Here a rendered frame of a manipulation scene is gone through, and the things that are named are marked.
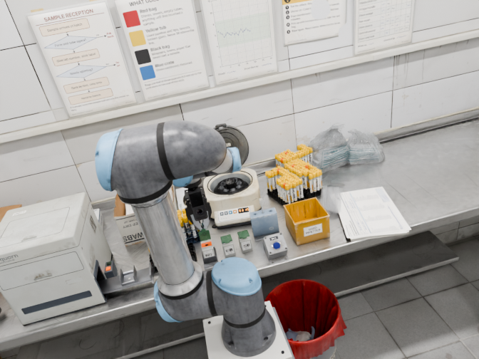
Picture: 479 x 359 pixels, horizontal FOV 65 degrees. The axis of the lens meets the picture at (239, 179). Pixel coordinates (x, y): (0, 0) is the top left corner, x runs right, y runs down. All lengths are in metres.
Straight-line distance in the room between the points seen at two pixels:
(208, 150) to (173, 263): 0.30
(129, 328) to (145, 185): 1.48
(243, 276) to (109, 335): 1.33
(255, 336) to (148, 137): 0.59
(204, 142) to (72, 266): 0.73
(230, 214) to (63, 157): 0.79
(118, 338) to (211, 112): 1.22
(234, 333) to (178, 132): 0.56
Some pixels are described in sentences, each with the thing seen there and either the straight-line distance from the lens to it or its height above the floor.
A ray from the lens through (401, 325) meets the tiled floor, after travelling 2.32.
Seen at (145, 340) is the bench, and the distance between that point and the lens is 2.07.
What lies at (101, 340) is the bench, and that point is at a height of 0.27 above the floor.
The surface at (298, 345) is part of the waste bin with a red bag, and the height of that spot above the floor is 0.43.
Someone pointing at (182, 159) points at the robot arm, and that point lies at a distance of 0.70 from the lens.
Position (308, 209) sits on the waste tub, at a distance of 1.49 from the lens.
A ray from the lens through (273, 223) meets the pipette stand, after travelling 1.43.
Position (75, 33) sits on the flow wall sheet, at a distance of 1.65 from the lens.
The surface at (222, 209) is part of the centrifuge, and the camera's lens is 1.55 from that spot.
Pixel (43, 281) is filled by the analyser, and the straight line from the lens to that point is 1.37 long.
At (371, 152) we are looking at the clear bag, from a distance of 1.88.
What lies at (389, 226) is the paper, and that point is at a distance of 1.48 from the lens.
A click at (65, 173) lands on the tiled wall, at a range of 1.87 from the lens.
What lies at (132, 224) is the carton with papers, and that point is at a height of 0.97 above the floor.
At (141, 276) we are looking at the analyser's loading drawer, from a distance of 1.39.
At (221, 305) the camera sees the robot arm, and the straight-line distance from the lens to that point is 0.97.
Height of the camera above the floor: 1.80
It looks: 30 degrees down
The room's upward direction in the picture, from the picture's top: 10 degrees counter-clockwise
